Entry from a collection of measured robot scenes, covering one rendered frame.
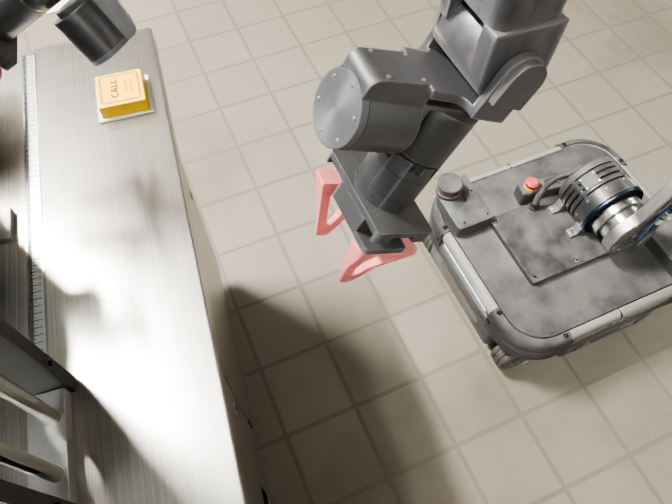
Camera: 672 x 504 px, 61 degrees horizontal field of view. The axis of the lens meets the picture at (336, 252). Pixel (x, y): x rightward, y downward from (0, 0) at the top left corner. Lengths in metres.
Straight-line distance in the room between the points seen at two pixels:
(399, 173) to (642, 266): 1.27
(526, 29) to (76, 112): 0.72
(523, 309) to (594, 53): 1.36
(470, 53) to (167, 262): 0.48
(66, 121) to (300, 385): 0.96
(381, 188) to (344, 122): 0.10
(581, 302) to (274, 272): 0.87
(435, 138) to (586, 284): 1.18
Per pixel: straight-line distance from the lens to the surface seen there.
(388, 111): 0.40
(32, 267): 0.82
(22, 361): 0.64
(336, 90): 0.41
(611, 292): 1.61
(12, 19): 0.73
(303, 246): 1.80
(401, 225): 0.49
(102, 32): 0.71
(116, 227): 0.81
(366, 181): 0.49
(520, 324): 1.48
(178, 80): 2.35
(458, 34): 0.43
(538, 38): 0.42
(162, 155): 0.87
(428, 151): 0.46
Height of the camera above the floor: 1.54
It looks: 59 degrees down
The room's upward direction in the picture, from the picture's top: straight up
